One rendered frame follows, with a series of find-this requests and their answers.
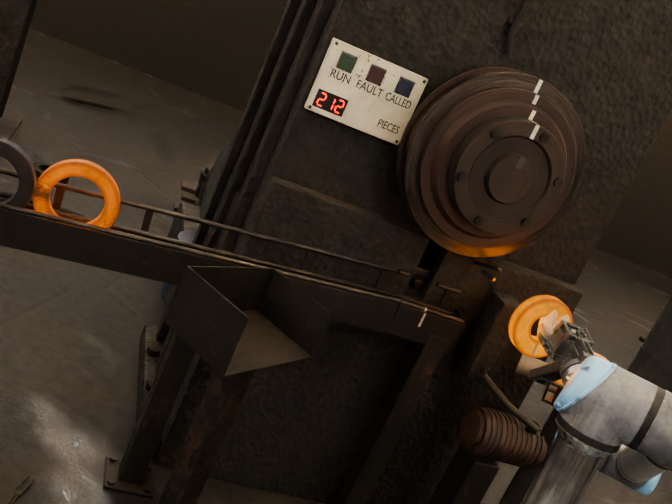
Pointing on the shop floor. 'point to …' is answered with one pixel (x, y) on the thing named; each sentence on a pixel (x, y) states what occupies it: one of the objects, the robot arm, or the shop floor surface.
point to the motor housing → (486, 455)
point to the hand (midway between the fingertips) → (544, 319)
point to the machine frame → (404, 225)
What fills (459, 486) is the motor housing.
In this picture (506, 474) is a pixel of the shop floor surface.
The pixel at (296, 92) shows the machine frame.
